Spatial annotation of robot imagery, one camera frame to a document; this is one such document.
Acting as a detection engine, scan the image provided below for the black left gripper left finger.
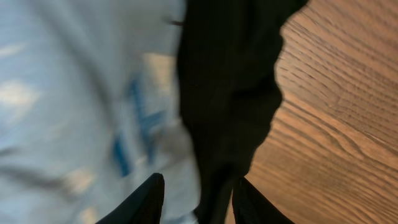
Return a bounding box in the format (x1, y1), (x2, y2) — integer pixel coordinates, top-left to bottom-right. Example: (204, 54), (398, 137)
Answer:
(97, 173), (165, 224)

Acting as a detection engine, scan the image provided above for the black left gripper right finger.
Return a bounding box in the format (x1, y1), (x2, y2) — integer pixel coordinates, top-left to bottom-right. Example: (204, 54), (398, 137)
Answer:
(232, 177), (294, 224)

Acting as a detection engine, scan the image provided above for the light blue printed t-shirt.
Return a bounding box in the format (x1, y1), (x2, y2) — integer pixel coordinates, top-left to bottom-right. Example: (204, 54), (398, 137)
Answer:
(1, 0), (200, 223)

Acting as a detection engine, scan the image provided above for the black garment on left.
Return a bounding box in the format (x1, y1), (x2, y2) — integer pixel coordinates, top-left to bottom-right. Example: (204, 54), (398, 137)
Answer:
(177, 0), (307, 223)

